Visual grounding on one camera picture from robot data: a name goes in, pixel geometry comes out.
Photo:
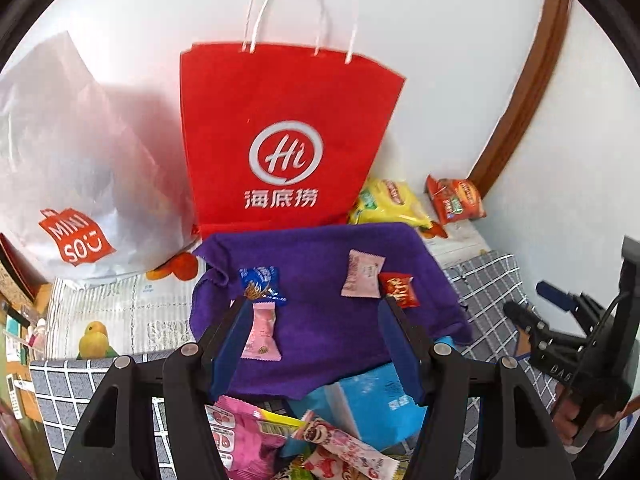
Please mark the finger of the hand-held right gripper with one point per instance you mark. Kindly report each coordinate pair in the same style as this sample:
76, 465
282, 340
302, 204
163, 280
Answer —
522, 317
555, 294

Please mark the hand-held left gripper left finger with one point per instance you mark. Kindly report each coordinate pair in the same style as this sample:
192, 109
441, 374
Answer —
230, 345

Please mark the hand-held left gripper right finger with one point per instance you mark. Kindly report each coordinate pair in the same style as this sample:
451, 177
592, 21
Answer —
400, 350

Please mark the small pink candy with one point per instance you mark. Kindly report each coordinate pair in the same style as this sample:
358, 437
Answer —
262, 335

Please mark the red snack packet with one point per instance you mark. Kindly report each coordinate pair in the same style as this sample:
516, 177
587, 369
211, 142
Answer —
397, 287

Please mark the blue tissue pack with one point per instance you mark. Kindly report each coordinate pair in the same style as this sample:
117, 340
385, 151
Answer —
365, 405

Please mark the blue candy packet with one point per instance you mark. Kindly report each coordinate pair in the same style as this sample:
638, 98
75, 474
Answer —
257, 280

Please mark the white pink snack packet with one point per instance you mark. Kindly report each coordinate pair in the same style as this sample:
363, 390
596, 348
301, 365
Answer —
361, 275

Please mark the pink snack bag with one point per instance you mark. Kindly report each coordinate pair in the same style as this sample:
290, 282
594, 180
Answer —
245, 440

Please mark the strawberry bear snack stick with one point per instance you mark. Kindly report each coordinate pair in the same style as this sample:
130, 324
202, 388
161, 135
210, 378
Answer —
340, 452

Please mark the person's right forearm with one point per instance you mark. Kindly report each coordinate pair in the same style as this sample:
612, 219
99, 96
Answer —
605, 460

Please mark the person's right hand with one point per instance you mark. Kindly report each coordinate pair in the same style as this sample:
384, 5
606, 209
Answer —
565, 420

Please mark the grey checked blanket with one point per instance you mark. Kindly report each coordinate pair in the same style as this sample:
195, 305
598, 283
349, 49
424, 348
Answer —
490, 285

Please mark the purple towel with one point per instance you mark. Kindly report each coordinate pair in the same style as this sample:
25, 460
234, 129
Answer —
320, 320

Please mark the orange chip bag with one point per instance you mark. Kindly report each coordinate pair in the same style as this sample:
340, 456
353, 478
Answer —
455, 200

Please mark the yellow chip bag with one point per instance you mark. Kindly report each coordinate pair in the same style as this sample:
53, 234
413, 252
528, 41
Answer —
390, 205

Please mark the patterned brown box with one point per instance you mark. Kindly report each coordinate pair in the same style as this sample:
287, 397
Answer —
15, 270

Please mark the red paper bag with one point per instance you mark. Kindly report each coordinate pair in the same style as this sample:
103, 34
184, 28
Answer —
280, 110

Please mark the white plastic bag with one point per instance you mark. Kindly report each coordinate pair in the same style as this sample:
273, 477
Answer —
75, 160

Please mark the brown wooden door frame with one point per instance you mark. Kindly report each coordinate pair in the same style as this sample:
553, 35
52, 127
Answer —
530, 85

